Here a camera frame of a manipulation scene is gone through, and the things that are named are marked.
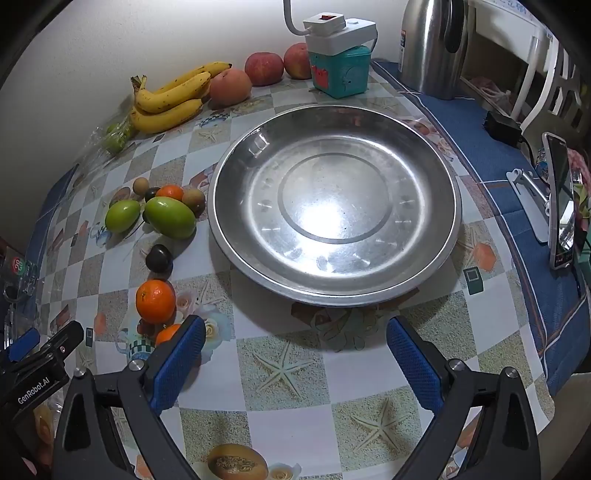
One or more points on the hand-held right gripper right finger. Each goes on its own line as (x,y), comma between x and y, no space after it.
(413,364)

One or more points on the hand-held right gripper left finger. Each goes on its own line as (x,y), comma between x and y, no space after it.
(180,364)

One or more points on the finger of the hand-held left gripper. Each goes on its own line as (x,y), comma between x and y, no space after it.
(62,344)
(23,344)

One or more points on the small orange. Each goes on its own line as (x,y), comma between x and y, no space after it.
(170,191)
(166,334)

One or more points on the small dark plum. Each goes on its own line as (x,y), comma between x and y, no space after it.
(151,194)
(145,327)

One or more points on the large orange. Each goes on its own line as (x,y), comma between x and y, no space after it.
(155,301)

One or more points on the large dark plum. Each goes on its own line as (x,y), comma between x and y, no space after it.
(159,258)

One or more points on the small green jujube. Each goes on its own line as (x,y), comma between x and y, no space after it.
(122,216)

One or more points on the large green jujube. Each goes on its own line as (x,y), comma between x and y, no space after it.
(168,217)

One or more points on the large tan longan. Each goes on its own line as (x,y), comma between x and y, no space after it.
(194,199)

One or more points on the small tan longan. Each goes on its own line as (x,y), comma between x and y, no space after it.
(140,186)

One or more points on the large steel basin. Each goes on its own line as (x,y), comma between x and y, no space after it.
(332,203)

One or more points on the clear plastic kumquat box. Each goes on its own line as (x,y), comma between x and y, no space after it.
(44,429)

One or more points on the glass mug with round label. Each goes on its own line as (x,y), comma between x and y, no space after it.
(18,272)

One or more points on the printed checkered tablecloth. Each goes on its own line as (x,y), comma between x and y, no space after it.
(286,369)

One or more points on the silver phone stand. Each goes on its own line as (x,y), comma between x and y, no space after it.
(531,198)

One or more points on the small green fruit in container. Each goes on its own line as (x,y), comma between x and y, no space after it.
(113,145)
(119,131)

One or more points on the clear plastic fruit container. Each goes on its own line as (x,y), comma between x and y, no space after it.
(99,138)

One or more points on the smartphone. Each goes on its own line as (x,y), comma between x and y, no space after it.
(561,203)

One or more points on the colourful packets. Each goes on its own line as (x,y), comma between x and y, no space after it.
(582,194)

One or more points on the black power adapter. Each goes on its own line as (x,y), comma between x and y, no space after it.
(501,127)

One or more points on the yellow banana bunch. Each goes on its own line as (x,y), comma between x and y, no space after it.
(171,99)

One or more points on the pink apple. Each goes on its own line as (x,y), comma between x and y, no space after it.
(231,87)

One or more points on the teal plastic toy box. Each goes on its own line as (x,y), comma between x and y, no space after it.
(341,74)

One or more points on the dark red apple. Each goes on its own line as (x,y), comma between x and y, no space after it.
(263,68)

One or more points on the steel thermos jug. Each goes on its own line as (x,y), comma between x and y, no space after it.
(425,46)

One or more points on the red yellow apple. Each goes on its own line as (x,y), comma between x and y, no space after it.
(298,60)

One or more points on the white cabinet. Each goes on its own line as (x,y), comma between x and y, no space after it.
(535,55)

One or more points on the white power strip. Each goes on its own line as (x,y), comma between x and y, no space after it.
(337,34)

